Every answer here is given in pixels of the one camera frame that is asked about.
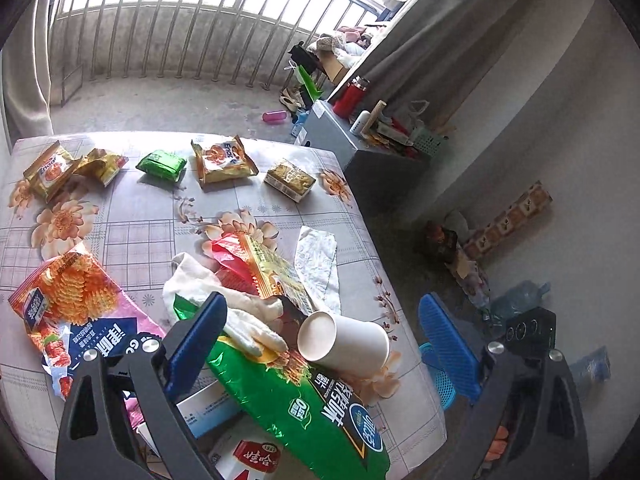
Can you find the pile of clothes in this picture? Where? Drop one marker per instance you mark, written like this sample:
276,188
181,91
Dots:
345,40

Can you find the blue and white medicine box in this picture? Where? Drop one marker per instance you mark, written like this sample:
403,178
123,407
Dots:
210,412

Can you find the blue plastic basket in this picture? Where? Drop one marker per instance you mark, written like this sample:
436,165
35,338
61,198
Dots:
440,385

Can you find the large green chip bag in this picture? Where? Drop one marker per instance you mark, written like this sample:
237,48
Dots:
300,405

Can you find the white cloth glove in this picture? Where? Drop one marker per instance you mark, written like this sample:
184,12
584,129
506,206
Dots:
200,285

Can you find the small green snack packet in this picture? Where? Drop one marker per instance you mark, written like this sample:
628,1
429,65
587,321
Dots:
161,165

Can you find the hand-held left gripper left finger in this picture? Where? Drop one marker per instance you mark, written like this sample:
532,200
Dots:
196,345

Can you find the pink bottle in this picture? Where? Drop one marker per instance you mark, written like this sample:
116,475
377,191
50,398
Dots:
274,116

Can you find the pink and orange chip bag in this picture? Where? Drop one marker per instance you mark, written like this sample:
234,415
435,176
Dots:
75,290

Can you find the green plastic basket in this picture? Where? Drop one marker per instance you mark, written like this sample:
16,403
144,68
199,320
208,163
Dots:
425,140

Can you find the dark snack bag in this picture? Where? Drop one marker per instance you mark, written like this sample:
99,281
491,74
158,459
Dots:
440,240

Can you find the red thermos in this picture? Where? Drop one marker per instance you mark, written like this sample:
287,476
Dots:
350,95

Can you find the clear plastic bag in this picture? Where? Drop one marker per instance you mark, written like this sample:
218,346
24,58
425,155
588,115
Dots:
592,365

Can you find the white tissue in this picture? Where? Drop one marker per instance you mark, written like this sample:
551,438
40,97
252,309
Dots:
315,265

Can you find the red and gold wrapper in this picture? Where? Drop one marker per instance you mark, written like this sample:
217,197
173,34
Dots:
255,265

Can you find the white drink bottle red label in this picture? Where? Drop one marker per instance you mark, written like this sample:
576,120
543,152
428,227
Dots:
255,460

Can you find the metal window railing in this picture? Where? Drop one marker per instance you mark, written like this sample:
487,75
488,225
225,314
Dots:
200,25

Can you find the white paper cup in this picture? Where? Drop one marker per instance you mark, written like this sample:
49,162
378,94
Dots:
345,342

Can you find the gold biscuit packet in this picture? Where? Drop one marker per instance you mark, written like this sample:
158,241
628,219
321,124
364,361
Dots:
222,160

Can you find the clear plastic water bottle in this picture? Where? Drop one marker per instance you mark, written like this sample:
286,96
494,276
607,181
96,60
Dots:
515,300

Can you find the grey cabinet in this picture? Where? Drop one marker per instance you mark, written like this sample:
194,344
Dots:
360,170

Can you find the crumpled gold snack packet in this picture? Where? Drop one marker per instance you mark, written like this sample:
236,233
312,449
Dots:
100,165

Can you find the beige curtain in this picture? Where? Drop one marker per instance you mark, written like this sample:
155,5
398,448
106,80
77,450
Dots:
27,60

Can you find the patterned cardboard box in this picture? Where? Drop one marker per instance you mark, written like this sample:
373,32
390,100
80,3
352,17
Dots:
510,215

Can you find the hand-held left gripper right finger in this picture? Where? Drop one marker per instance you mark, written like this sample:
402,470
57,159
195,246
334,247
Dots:
450,345

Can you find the grey curtain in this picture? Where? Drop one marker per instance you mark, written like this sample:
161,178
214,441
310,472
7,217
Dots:
435,25

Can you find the small white bottle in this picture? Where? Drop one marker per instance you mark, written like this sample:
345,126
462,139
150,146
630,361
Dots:
361,121

